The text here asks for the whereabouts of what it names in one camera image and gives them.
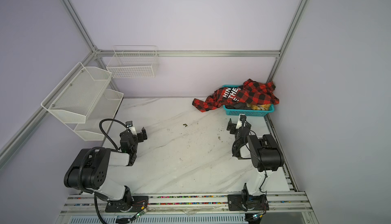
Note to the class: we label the red black plaid shirt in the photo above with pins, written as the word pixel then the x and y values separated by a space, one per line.
pixel 216 100

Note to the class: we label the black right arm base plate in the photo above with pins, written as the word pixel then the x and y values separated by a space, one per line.
pixel 237 202

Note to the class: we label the teal plastic basket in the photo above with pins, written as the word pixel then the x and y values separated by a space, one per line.
pixel 249 111

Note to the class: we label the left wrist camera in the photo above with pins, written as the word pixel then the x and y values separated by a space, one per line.
pixel 130 127

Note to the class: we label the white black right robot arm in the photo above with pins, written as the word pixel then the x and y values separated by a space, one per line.
pixel 264 152

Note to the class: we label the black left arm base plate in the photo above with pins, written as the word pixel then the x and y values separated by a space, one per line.
pixel 126 205

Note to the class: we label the aluminium frame profile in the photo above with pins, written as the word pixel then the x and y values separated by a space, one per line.
pixel 16 143

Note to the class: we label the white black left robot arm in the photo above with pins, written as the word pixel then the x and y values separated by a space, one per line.
pixel 89 171

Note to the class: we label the dark grey shirt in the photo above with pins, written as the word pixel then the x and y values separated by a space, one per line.
pixel 239 106

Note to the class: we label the aluminium mounting rail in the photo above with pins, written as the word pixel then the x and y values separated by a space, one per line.
pixel 196 203

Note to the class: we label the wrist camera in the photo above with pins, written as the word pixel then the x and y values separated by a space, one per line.
pixel 130 127
pixel 241 121

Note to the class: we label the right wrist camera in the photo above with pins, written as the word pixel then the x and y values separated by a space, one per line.
pixel 241 121

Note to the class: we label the yellow plaid shirt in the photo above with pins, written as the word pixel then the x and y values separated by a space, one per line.
pixel 255 107

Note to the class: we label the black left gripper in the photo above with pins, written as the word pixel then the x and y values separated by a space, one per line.
pixel 138 135

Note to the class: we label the white mesh lower shelf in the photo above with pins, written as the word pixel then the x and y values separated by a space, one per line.
pixel 106 107

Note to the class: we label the white wire basket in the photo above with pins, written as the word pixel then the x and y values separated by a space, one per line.
pixel 130 62

